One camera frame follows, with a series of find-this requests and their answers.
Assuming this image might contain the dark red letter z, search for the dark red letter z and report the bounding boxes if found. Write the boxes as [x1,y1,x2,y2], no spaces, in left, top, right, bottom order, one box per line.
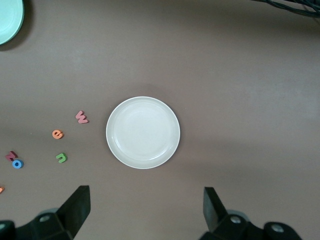
[4,150,19,162]

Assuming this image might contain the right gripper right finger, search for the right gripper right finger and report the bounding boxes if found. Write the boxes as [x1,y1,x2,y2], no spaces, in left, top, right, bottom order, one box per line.
[199,186,267,240]

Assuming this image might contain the beige brown plate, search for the beige brown plate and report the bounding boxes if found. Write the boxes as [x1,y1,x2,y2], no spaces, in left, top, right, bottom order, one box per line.
[105,96,181,170]

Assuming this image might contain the green letter u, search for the green letter u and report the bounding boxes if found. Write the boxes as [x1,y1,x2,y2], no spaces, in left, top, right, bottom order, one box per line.
[55,152,69,164]

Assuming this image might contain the blue letter o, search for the blue letter o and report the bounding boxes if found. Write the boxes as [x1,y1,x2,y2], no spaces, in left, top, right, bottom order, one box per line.
[11,158,25,169]

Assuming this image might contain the pink letter w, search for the pink letter w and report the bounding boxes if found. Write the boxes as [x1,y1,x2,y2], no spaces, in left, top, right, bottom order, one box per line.
[75,110,90,124]

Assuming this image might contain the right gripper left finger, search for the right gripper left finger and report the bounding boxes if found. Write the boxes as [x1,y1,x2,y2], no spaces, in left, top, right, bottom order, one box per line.
[14,185,91,240]

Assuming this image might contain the black floor cable tangle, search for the black floor cable tangle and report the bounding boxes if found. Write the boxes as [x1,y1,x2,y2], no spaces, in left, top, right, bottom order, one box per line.
[249,0,320,19]

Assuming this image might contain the orange letter e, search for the orange letter e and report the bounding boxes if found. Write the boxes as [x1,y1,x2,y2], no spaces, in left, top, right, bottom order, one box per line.
[51,129,65,140]

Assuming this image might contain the light green plate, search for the light green plate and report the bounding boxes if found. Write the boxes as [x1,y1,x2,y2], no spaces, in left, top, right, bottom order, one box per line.
[0,0,25,46]

